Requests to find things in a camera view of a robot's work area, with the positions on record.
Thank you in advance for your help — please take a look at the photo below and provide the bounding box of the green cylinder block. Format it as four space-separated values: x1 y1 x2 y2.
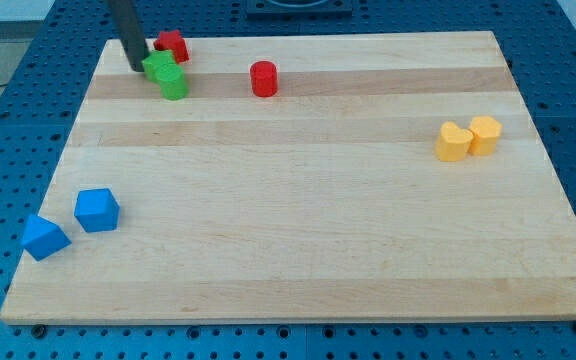
155 64 188 100

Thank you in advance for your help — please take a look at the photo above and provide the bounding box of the red cylinder block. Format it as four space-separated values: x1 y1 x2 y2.
250 61 278 97

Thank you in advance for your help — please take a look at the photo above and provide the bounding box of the wooden board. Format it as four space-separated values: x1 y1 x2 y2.
0 31 576 325

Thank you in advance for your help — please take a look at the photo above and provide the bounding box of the yellow heart block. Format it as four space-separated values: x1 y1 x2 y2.
435 121 474 162

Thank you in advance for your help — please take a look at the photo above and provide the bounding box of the green star block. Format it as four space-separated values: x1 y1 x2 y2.
142 50 175 82

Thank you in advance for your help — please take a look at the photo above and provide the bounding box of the red star block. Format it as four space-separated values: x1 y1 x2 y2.
154 30 190 63

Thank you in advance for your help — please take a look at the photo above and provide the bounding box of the blue cube block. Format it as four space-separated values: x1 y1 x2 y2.
74 188 120 233

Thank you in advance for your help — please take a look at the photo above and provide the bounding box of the yellow pentagon block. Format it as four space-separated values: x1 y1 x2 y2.
468 116 503 156

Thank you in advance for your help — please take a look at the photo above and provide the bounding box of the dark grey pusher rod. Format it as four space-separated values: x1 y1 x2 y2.
106 0 150 72

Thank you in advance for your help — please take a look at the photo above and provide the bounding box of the blue triangle block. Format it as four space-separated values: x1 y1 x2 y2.
21 214 71 261

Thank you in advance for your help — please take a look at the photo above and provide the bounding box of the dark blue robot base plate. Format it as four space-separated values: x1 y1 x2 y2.
242 0 353 18

